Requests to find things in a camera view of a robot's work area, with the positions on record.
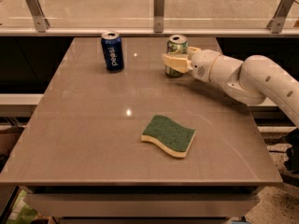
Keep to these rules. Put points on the green package on floor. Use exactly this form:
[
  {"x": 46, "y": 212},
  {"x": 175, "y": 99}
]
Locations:
[{"x": 21, "y": 212}]

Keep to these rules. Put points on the right metal bracket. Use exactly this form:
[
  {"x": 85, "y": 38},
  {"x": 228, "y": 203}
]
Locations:
[{"x": 276, "y": 24}]

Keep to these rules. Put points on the green soda can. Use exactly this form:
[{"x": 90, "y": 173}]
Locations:
[{"x": 176, "y": 45}]

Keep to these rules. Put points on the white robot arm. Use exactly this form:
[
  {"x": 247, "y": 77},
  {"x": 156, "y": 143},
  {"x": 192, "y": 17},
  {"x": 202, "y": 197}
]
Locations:
[{"x": 249, "y": 82}]

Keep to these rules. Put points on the blue pepsi can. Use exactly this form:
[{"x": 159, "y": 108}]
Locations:
[{"x": 112, "y": 51}]

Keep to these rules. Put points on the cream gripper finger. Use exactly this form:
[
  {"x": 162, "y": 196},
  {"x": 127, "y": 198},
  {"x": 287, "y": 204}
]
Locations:
[
  {"x": 180, "y": 64},
  {"x": 191, "y": 51}
]

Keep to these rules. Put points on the metal bracket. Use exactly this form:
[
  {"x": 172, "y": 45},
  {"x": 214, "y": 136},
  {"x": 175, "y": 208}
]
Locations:
[
  {"x": 276, "y": 24},
  {"x": 41, "y": 23},
  {"x": 158, "y": 16}
]

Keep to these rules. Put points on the black object on floor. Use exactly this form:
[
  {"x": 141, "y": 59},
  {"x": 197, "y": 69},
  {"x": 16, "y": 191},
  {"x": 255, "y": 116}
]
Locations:
[{"x": 292, "y": 158}]

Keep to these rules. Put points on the left metal bracket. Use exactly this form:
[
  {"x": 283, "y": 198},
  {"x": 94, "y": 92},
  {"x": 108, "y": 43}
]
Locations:
[{"x": 41, "y": 23}]

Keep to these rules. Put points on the green yellow sponge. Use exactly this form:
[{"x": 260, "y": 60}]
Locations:
[{"x": 169, "y": 136}]

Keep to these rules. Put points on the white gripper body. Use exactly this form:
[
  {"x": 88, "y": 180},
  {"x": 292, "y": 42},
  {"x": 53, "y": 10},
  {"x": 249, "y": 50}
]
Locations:
[{"x": 202, "y": 65}]

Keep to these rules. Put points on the middle metal bracket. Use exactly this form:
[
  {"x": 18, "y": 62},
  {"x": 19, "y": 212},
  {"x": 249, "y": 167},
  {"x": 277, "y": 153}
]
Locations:
[{"x": 158, "y": 16}]

